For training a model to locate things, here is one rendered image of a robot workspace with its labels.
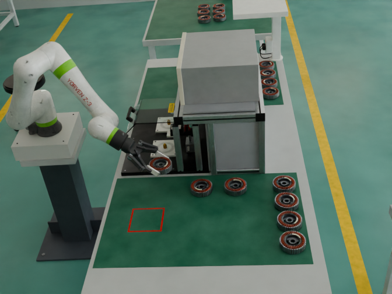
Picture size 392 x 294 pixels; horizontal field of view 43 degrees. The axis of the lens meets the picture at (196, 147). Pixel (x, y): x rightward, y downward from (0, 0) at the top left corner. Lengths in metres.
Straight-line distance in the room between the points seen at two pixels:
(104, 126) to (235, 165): 0.70
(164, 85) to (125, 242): 1.47
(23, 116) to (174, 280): 1.21
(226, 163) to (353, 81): 2.68
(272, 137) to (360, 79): 2.35
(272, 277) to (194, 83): 0.98
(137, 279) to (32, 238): 1.58
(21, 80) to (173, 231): 1.01
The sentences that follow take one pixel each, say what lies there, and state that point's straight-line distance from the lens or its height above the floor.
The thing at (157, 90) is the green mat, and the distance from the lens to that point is 3.44.
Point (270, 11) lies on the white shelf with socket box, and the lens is 3.33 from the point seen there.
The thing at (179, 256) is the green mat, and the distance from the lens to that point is 2.22.
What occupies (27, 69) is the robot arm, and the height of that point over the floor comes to 1.40.
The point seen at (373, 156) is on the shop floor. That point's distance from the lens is 4.07.
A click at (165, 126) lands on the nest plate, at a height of 0.78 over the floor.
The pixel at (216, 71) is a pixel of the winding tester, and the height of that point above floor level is 1.29.
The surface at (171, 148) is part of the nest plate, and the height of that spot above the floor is 0.78.
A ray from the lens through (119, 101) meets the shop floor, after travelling 4.91.
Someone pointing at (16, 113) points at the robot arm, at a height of 1.11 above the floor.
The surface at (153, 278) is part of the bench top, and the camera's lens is 2.16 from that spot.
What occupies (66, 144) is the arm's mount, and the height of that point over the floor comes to 0.84.
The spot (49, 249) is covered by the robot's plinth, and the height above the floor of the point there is 0.02.
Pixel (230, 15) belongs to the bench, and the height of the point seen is 0.75.
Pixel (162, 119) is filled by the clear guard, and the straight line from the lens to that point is 2.51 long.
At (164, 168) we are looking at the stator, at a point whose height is 0.93.
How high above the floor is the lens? 2.38
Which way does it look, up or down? 35 degrees down
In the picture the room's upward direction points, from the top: 6 degrees counter-clockwise
